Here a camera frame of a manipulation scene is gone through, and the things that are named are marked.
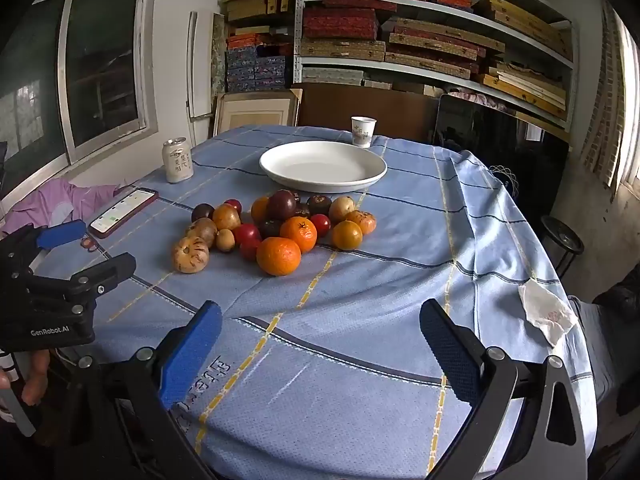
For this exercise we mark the marbled grey board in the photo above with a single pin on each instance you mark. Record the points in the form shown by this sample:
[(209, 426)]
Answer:
[(218, 55)]

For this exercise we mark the red cherry tomato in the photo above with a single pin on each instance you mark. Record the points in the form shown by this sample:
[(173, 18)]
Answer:
[(233, 205), (320, 224), (246, 232)]

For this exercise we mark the white plate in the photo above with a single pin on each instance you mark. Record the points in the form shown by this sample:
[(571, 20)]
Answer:
[(323, 165)]

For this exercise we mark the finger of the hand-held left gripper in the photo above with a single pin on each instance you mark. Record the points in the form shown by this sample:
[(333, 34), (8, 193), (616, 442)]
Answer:
[(60, 234), (107, 271)]

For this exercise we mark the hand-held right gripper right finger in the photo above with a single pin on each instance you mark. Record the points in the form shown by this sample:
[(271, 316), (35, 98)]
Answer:
[(450, 355)]

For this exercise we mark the pink cloth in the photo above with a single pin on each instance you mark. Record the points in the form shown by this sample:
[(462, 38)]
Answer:
[(50, 200)]

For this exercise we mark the small olive-brown pepino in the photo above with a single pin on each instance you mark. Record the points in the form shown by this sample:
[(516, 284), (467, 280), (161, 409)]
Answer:
[(225, 240)]

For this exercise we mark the brown board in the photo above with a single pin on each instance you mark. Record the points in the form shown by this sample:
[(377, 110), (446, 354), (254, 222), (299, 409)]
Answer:
[(365, 105)]

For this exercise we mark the crumpled white tissue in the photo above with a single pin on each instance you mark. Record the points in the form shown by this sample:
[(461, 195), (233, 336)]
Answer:
[(545, 312)]

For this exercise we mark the dark wrinkled passion fruit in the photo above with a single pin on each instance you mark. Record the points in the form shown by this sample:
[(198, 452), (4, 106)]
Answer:
[(270, 228), (202, 211), (302, 211), (319, 204)]

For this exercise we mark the wooden picture frame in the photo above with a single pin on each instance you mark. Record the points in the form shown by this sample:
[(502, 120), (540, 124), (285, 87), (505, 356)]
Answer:
[(255, 112)]

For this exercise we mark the printed paper cup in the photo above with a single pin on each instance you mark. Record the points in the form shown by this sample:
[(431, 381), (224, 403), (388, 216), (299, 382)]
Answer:
[(363, 132)]

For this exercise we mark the person's left hand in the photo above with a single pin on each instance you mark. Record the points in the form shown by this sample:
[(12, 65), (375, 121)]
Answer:
[(35, 377)]

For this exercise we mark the dark cloth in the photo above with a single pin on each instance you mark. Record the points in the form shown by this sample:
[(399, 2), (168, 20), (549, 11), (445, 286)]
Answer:
[(620, 292)]

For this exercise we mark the shelved stacks of flat boxes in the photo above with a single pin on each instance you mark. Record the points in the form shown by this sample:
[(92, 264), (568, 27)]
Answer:
[(340, 25)]

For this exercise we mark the white leaning strip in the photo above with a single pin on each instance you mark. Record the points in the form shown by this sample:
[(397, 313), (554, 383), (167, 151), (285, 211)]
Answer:
[(191, 60)]

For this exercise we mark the white framed sliding window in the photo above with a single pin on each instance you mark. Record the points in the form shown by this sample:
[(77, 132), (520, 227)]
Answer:
[(75, 70)]

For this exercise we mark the white metal shelf rack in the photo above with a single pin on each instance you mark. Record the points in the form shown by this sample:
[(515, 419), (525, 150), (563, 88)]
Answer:
[(350, 63)]

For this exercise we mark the black panel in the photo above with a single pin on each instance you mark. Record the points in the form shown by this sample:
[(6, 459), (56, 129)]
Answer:
[(480, 125)]

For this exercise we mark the pile of patterned cartons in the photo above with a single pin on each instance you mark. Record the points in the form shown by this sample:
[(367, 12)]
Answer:
[(255, 65)]

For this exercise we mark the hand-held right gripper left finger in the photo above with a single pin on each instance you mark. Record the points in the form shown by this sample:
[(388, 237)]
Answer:
[(190, 355)]

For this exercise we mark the white drink can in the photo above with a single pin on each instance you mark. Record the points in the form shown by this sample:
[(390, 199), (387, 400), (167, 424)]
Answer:
[(178, 161)]

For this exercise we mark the bright brick-framed window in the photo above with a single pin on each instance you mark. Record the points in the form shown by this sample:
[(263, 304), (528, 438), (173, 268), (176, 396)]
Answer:
[(627, 100)]

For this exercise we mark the smartphone in red case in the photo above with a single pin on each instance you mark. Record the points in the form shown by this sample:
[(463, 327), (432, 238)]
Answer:
[(122, 211)]

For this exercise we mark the blue checked tablecloth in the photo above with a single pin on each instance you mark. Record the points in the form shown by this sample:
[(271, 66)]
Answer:
[(380, 300)]

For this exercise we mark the black round stool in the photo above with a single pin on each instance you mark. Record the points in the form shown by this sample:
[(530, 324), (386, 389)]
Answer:
[(562, 240)]

